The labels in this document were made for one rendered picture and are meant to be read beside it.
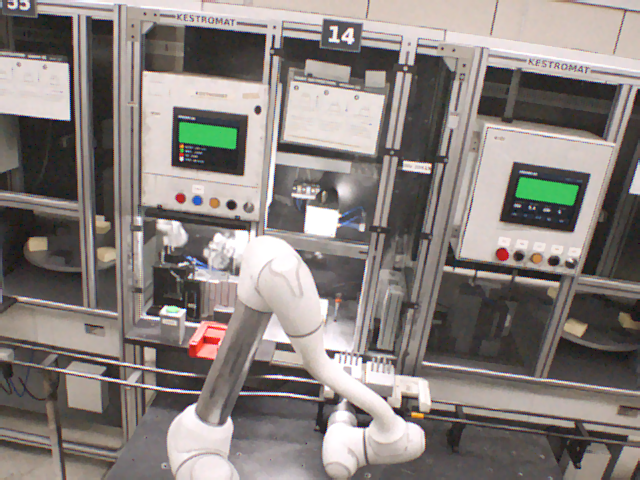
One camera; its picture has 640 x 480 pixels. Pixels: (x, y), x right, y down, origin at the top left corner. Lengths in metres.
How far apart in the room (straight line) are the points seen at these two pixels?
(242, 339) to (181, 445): 0.36
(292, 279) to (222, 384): 0.43
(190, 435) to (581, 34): 4.92
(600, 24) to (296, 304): 4.83
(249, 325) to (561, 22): 4.65
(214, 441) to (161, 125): 1.01
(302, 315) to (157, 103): 0.94
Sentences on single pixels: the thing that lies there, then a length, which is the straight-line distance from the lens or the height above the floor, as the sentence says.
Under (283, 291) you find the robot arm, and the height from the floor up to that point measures 1.46.
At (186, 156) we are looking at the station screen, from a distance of 1.84.
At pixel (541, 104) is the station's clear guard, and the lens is 1.84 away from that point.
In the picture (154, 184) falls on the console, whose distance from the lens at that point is 1.93.
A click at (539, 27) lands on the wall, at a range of 5.52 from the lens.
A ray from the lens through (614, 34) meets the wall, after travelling 5.75.
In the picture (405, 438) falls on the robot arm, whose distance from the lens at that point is 1.57.
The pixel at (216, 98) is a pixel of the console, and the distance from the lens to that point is 1.80.
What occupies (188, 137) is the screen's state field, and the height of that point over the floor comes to 1.64.
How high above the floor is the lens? 2.01
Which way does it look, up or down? 22 degrees down
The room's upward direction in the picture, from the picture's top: 7 degrees clockwise
